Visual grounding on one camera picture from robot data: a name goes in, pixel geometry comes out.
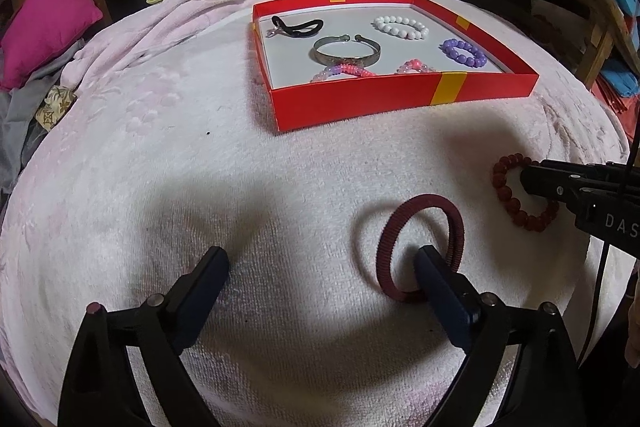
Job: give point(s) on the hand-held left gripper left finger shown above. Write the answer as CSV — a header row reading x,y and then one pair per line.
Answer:
x,y
200,292

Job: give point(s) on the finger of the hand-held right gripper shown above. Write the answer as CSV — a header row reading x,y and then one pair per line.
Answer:
x,y
600,169
550,187

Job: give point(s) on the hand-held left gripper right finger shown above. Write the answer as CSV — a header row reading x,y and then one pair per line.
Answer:
x,y
440,292

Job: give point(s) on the red shallow box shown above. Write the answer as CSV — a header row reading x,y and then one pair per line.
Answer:
x,y
350,102

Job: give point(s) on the silver bangle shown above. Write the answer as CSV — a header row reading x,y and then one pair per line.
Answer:
x,y
340,58

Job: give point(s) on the coral red cloth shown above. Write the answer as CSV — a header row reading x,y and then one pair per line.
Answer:
x,y
612,99

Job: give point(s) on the folded blue cloth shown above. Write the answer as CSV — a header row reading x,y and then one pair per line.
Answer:
x,y
620,77

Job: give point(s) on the pale pink blanket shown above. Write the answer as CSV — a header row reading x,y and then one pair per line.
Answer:
x,y
175,132

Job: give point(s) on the small floral pouch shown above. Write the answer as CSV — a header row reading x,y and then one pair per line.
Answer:
x,y
55,107

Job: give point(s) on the grey cloth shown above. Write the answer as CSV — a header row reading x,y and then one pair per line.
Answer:
x,y
20,117

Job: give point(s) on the magenta pillow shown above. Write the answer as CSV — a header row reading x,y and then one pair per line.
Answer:
x,y
50,22

